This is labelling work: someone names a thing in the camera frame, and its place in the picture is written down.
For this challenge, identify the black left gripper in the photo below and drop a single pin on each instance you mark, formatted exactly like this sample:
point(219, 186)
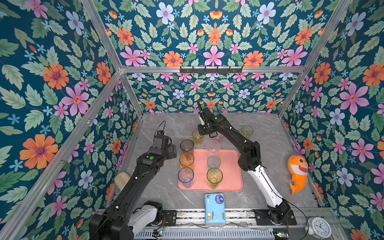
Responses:
point(172, 150)

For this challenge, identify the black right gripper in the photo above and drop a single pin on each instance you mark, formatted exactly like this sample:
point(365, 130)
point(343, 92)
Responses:
point(199, 127)

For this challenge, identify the yellow short glass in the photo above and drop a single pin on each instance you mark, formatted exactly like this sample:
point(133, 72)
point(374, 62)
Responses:
point(197, 137)

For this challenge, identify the dark grey tall glass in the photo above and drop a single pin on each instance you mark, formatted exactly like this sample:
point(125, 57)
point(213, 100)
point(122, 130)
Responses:
point(187, 146)

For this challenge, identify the clear tall glass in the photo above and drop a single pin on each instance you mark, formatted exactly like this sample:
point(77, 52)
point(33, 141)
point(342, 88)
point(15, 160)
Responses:
point(213, 148)

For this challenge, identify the amber tall glass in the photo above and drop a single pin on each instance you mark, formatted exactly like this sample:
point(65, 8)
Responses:
point(187, 160)

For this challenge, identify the blue-grey tall glass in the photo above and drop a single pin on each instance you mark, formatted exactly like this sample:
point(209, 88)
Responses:
point(186, 176)

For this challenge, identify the teal tall glass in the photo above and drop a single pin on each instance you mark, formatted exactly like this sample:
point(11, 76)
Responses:
point(213, 162)

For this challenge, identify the light green tall glass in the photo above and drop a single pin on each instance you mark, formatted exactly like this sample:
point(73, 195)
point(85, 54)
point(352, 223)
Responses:
point(214, 176)

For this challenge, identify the pink plastic tray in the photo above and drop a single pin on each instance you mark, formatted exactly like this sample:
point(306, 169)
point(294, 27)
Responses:
point(232, 173)

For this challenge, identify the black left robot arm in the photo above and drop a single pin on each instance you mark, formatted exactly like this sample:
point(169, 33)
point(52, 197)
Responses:
point(115, 223)

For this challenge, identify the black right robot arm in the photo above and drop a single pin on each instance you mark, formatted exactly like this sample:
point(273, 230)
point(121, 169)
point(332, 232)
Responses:
point(249, 161)

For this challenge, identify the pink short glass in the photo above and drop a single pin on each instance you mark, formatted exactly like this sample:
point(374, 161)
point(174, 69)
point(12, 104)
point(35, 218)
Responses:
point(219, 137)

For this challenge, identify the green short glass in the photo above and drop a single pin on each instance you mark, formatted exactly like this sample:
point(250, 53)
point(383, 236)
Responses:
point(247, 131)

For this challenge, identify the beige sponge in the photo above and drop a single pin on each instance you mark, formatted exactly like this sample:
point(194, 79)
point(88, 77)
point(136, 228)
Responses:
point(121, 180)

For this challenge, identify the blue tissue pack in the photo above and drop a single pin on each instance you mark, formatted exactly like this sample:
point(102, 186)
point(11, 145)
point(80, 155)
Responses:
point(215, 212)

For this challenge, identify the orange plush toy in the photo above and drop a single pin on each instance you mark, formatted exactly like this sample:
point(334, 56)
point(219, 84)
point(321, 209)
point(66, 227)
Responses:
point(298, 167)

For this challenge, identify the white alarm clock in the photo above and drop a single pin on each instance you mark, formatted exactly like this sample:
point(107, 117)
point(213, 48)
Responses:
point(318, 228)

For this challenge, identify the black hook rail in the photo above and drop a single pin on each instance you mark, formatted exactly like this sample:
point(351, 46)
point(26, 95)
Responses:
point(211, 70)

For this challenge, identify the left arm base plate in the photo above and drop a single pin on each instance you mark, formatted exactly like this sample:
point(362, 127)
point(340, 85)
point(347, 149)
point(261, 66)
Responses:
point(164, 218)

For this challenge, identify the white ribbed cable duct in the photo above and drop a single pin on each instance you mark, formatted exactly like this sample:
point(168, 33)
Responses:
point(205, 234)

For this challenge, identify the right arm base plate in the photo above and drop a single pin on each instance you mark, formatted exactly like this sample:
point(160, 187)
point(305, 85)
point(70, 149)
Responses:
point(263, 217)

